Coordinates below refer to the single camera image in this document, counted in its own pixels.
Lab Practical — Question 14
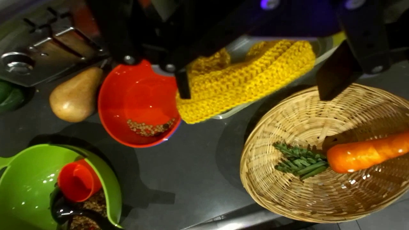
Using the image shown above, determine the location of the clear plastic container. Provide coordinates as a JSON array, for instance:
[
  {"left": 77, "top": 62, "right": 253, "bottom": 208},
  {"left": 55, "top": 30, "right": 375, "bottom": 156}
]
[{"left": 211, "top": 33, "right": 345, "bottom": 119}]

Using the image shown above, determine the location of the green bell pepper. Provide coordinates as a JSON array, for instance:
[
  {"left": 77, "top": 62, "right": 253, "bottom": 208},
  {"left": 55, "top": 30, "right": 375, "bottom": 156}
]
[{"left": 0, "top": 80, "right": 28, "bottom": 114}]

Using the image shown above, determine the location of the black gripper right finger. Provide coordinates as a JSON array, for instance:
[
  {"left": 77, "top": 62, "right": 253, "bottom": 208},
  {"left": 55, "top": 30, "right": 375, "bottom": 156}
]
[{"left": 317, "top": 16, "right": 390, "bottom": 101}]

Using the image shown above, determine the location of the small red cup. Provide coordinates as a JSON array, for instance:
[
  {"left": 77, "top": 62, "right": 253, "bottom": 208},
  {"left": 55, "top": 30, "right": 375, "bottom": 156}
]
[{"left": 58, "top": 160, "right": 103, "bottom": 203}]

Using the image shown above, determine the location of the red bowl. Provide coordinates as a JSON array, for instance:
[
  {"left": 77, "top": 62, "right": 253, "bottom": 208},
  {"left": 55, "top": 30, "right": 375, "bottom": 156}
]
[{"left": 97, "top": 60, "right": 182, "bottom": 148}]

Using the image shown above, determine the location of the orange carrot with green top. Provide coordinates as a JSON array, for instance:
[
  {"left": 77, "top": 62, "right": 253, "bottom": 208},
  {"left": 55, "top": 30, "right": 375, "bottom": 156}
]
[{"left": 273, "top": 131, "right": 409, "bottom": 179}]

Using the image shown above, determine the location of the woven wicker basket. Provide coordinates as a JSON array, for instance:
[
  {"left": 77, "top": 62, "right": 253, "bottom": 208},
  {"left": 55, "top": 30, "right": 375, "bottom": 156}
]
[{"left": 241, "top": 84, "right": 409, "bottom": 223}]

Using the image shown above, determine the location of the green mixing bowl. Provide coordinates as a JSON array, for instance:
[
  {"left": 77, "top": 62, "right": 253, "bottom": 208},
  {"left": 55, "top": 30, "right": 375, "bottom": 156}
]
[{"left": 0, "top": 144, "right": 122, "bottom": 230}]

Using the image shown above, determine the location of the yellow knitted cloth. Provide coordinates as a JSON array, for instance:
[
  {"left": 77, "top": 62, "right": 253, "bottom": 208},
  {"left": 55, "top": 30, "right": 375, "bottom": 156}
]
[{"left": 175, "top": 39, "right": 316, "bottom": 124}]

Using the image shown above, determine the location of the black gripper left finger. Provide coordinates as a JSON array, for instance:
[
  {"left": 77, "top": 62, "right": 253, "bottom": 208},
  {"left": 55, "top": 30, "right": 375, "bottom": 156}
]
[{"left": 123, "top": 43, "right": 192, "bottom": 98}]

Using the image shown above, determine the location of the silver toaster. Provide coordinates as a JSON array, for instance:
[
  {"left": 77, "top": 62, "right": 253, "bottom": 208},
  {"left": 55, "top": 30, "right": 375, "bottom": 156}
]
[{"left": 0, "top": 6, "right": 108, "bottom": 87}]

